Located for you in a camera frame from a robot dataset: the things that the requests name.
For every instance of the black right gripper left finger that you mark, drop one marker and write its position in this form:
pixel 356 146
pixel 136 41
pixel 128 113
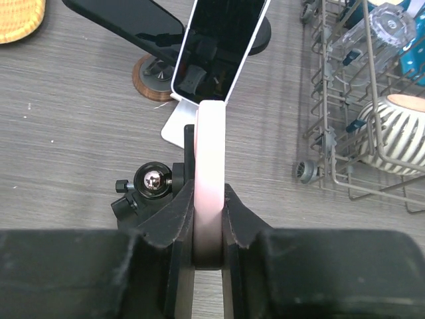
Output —
pixel 102 273

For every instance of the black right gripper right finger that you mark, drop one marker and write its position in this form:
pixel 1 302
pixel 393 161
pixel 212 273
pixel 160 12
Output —
pixel 317 273

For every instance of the short black phone stand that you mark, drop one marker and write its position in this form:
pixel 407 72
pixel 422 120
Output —
pixel 154 186

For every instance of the tall black phone stand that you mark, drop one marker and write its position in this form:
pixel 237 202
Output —
pixel 262 39

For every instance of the white folding phone stand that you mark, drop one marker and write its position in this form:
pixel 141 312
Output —
pixel 184 113

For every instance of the round wooden phone stand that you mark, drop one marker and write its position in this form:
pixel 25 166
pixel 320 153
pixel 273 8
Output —
pixel 152 78

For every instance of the phone in white case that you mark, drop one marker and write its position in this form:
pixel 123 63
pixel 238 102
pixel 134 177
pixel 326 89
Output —
pixel 217 41

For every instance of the black phone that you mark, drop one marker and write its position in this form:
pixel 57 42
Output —
pixel 143 23

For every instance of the striped white ceramic mug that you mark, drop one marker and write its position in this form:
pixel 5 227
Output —
pixel 402 127

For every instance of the blue polka dot plate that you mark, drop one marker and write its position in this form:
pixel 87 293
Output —
pixel 412 60

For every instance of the clear drinking glass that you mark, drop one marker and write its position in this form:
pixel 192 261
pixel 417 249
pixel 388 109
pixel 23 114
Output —
pixel 378 38

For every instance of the orange woven mat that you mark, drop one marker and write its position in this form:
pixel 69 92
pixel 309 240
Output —
pixel 20 18

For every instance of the grey wire dish rack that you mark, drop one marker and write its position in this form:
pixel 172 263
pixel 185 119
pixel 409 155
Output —
pixel 368 94

